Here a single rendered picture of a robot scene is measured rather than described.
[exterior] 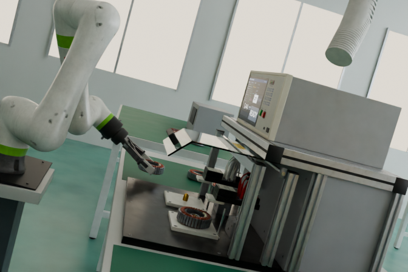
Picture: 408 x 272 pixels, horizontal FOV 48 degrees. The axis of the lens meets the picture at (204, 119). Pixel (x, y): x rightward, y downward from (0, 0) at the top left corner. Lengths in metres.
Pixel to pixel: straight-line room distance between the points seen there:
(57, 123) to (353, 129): 0.92
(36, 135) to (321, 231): 0.91
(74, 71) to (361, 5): 1.88
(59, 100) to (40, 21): 4.79
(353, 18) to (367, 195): 1.59
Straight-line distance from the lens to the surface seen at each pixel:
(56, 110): 1.50
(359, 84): 6.90
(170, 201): 1.67
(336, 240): 1.43
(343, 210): 1.40
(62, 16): 1.65
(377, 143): 1.51
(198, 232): 1.44
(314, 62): 6.60
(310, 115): 1.41
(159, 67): 6.13
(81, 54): 1.51
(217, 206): 1.74
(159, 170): 1.94
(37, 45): 6.26
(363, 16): 2.87
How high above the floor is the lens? 1.24
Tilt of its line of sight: 5 degrees down
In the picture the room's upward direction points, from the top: 16 degrees clockwise
